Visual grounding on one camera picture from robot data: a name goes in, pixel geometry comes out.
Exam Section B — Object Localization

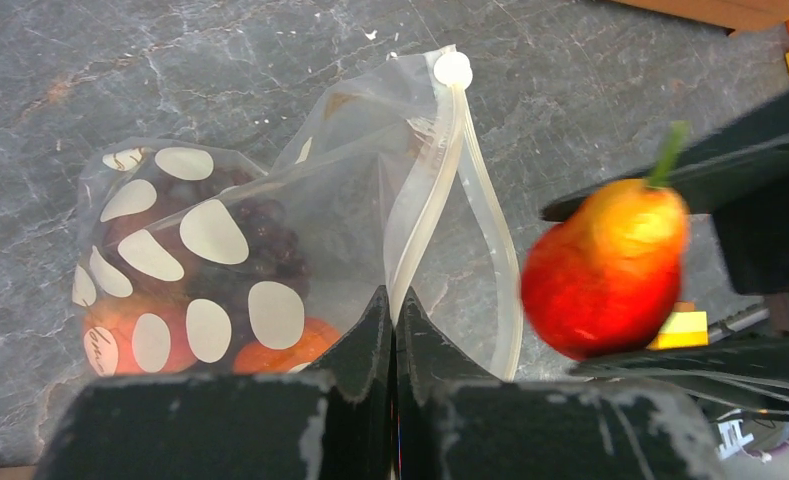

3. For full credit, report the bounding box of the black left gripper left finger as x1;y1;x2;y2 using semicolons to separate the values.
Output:
35;287;393;480

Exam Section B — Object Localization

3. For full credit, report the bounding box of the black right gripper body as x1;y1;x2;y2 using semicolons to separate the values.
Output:
708;192;789;339

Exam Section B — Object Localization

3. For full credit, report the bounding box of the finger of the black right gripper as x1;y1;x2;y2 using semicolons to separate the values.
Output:
540;76;789;223
569;337;789;421

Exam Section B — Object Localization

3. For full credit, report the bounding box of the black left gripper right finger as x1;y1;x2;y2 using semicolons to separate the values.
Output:
394;292;725;479

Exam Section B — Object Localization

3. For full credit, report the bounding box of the red toy strawberry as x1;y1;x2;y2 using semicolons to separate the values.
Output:
520;121;690;361

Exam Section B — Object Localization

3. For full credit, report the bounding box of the pink toy peach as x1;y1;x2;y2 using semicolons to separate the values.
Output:
82;295;197;376

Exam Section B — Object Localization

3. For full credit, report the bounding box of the dark purple grape bunch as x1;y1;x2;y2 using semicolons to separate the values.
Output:
148;165;312;313

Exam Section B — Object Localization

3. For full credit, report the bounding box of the clear dotted zip top bag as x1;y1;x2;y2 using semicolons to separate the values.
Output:
72;46;524;380

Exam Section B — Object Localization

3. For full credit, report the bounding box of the orange toy pumpkin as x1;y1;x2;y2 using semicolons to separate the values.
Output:
232;317;341;374

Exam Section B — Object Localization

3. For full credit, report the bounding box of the orange yellow block stack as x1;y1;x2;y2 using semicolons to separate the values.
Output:
648;301;709;350

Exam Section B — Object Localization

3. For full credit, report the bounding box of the orange plastic bin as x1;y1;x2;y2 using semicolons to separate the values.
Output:
617;0;789;32

